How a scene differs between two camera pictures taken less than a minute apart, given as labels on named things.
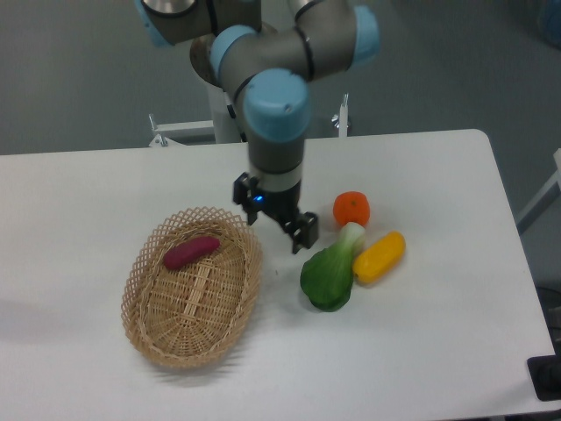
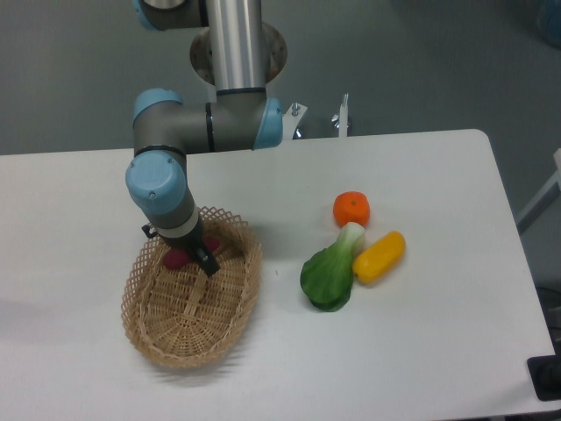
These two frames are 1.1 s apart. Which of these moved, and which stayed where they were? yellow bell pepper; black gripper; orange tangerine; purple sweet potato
Moved: black gripper
Stayed: purple sweet potato; yellow bell pepper; orange tangerine
